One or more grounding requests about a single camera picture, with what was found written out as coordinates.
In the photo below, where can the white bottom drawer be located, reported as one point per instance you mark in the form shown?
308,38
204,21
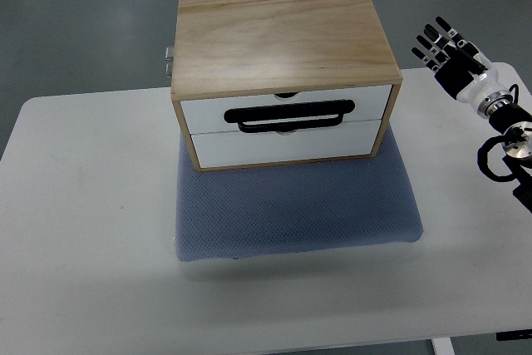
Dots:
235,148

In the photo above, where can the white table leg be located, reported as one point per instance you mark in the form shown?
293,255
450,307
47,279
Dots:
442,346

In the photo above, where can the black table control panel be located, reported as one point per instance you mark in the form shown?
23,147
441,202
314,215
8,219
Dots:
514,335

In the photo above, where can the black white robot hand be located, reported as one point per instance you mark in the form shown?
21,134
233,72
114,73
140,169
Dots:
458,66

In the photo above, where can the white top drawer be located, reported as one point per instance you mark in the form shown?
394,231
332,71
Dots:
207,115

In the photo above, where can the silver clamp behind cabinet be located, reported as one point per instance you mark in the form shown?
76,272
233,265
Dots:
169,58

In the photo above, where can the white drawer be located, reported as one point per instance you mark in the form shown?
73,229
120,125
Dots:
207,115
235,148

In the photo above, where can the black drawer handle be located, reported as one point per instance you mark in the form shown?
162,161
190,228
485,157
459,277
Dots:
290,117

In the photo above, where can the blue mesh cushion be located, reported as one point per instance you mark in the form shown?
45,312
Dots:
236,214

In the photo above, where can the wooden drawer cabinet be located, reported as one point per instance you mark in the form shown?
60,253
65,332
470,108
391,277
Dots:
230,48

